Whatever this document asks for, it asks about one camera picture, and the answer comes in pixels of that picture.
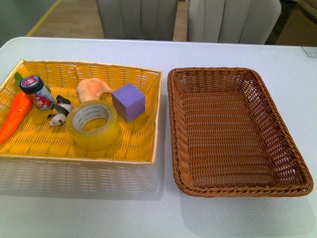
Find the orange toy carrot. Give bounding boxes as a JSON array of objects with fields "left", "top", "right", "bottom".
[{"left": 0, "top": 71, "right": 34, "bottom": 145}]

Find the brown wicker basket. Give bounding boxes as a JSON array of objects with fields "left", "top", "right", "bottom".
[{"left": 167, "top": 67, "right": 314, "bottom": 198}]

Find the purple foam cube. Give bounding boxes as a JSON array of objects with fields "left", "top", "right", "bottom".
[{"left": 111, "top": 83, "right": 146, "bottom": 122}]

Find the yellow wicker basket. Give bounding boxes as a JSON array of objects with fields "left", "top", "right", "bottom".
[{"left": 0, "top": 59, "right": 162, "bottom": 199}]

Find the panda figurine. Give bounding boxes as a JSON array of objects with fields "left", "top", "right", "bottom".
[{"left": 47, "top": 95, "right": 73, "bottom": 126}]

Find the left grey chair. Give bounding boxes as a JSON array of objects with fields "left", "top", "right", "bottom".
[{"left": 96, "top": 0, "right": 178, "bottom": 41}]

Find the clear tape roll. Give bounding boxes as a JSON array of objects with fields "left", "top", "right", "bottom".
[{"left": 65, "top": 100, "right": 120, "bottom": 151}]

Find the grey chair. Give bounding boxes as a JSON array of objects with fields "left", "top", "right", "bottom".
[
  {"left": 187, "top": 0, "right": 282, "bottom": 45},
  {"left": 96, "top": 0, "right": 178, "bottom": 41}
]

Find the toy croissant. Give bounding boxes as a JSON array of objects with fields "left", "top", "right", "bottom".
[{"left": 76, "top": 78, "right": 112, "bottom": 103}]

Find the small printed can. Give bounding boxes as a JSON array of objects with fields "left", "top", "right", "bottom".
[{"left": 19, "top": 75, "right": 54, "bottom": 110}]

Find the white label sticker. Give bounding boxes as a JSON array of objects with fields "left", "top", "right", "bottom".
[{"left": 302, "top": 46, "right": 317, "bottom": 58}]

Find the right grey chair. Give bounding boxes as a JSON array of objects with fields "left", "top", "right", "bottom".
[{"left": 187, "top": 0, "right": 282, "bottom": 45}]

